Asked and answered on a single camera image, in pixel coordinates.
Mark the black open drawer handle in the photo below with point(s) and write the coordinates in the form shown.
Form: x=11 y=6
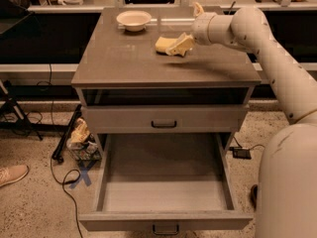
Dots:
x=165 y=230

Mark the white bowl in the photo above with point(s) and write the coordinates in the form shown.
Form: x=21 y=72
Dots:
x=134 y=21

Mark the tan shoe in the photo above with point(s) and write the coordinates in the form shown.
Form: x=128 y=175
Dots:
x=13 y=174

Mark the closed grey upper drawer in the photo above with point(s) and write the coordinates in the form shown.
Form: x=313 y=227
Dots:
x=190 y=119

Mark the yellow sponge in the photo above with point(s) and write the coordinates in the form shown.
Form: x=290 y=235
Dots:
x=163 y=43

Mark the black bar leaning on floor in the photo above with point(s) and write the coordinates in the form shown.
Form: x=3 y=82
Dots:
x=57 y=153

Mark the black tripod stand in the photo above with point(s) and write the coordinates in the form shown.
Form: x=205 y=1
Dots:
x=13 y=116

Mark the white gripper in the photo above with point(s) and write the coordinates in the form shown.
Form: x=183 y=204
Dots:
x=200 y=29

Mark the open grey middle drawer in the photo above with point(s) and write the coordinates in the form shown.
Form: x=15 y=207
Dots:
x=164 y=179

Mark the black upper drawer handle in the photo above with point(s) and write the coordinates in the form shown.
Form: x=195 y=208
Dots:
x=164 y=125

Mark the black sneaker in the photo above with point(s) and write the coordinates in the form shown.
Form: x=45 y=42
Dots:
x=254 y=193

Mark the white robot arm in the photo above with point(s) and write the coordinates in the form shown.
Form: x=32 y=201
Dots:
x=287 y=191

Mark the grey cabinet with counter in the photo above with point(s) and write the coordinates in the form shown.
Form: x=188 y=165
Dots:
x=120 y=68

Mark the blue tape cross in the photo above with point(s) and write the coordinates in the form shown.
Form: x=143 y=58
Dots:
x=84 y=168

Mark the black power adapter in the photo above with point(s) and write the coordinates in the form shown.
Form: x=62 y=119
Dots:
x=241 y=153

